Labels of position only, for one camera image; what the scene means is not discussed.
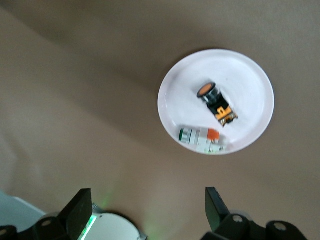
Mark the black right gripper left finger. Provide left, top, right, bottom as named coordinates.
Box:
left=0, top=188, right=93, bottom=240

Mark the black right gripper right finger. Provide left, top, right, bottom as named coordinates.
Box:
left=202, top=186, right=308, bottom=240

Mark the orange push-button switch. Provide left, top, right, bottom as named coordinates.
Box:
left=196, top=81, right=239, bottom=128

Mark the white green push-button switch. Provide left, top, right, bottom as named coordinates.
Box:
left=177, top=127, right=229, bottom=154

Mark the pink round plate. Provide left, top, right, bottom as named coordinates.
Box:
left=157, top=48, right=275, bottom=156

